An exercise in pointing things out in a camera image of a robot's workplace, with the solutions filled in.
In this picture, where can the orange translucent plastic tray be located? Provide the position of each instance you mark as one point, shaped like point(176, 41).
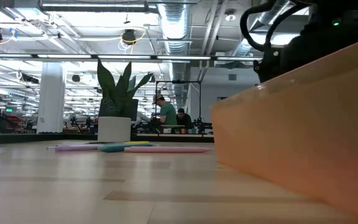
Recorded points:
point(306, 140)

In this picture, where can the pale pink pen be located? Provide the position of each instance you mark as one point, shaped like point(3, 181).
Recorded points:
point(166, 149)

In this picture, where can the slate blue pen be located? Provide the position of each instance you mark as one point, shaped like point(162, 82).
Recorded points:
point(143, 145)

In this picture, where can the yellow pen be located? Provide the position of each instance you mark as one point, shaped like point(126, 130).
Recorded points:
point(138, 142)

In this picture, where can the teal pen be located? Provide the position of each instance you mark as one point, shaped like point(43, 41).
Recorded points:
point(110, 148)

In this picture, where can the lilac pen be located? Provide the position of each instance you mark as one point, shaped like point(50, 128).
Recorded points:
point(73, 148)

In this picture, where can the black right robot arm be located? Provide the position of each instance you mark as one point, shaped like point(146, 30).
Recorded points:
point(322, 40)

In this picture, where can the small black robot arm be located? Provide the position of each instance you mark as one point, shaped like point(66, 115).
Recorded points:
point(200, 124)

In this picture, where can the long ceiling light bar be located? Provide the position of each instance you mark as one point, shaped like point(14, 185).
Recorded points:
point(182, 58)

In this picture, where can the person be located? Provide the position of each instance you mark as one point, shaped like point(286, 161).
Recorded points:
point(168, 113)
point(184, 119)

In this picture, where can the green snake plant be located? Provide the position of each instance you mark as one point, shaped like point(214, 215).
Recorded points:
point(117, 99)

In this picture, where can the white plant pot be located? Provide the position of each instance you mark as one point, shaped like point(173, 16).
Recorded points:
point(113, 129)

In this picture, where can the white building column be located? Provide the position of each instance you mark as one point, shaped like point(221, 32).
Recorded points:
point(50, 93)

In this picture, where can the silver ventilation duct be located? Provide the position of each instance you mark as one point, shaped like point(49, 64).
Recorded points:
point(174, 25)
point(239, 51)

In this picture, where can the black metal stand frame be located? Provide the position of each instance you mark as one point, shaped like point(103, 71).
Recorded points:
point(179, 81)

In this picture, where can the black table frame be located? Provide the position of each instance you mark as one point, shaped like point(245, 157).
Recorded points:
point(42, 137)

